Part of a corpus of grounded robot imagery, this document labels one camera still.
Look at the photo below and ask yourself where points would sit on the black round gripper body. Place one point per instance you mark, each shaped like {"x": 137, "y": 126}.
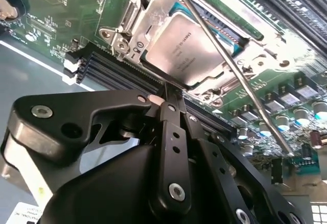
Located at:
{"x": 115, "y": 196}

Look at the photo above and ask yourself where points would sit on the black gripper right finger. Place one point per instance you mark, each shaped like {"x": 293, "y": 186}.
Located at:
{"x": 224, "y": 173}

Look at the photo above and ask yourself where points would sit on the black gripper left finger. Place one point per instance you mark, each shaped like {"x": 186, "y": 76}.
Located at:
{"x": 51, "y": 127}

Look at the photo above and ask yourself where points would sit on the silver topped CPU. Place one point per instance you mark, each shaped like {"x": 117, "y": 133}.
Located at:
{"x": 184, "y": 50}

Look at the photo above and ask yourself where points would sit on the metal CPU socket cover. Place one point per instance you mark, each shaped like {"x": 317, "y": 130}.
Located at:
{"x": 157, "y": 20}

